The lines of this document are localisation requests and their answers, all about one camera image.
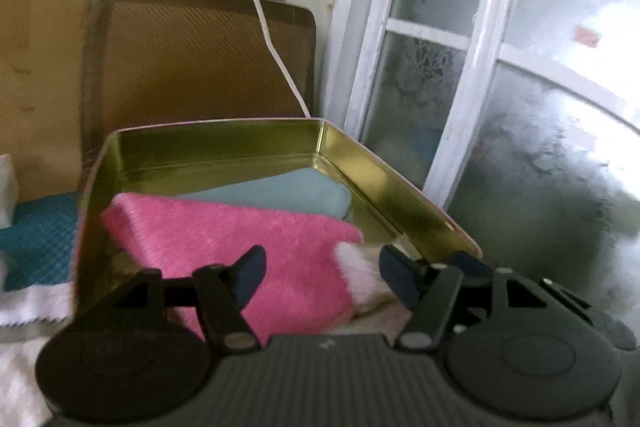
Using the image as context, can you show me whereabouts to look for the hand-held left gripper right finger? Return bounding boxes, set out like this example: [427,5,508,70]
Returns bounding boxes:
[379,246,551,353]

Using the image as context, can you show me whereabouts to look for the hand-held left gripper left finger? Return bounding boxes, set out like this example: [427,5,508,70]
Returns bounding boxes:
[107,246,266,354]

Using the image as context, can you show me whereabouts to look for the pink terry towel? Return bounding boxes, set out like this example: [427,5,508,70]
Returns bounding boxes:
[100,193,365,343]

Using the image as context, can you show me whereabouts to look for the teal fabric zipper pouch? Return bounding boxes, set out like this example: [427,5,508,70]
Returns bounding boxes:
[175,168,353,224]

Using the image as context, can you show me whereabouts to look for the pink biscuit tin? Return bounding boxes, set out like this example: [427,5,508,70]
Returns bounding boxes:
[75,118,483,308]

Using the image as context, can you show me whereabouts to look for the teal checkered mat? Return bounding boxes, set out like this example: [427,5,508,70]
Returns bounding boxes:
[0,192,81,293]

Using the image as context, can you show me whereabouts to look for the white tissue packet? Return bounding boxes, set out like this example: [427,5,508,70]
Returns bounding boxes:
[0,153,20,229]

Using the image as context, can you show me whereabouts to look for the white framed glass door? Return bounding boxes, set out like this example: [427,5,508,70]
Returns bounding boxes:
[322,0,640,228]

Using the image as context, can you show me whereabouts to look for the red sticker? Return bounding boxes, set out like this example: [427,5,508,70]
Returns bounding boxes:
[572,26,601,48]

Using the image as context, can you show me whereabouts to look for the wooden board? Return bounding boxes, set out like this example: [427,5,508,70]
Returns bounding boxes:
[0,0,108,202]

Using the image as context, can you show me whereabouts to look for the white cable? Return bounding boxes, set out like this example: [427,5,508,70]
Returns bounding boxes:
[220,0,313,118]

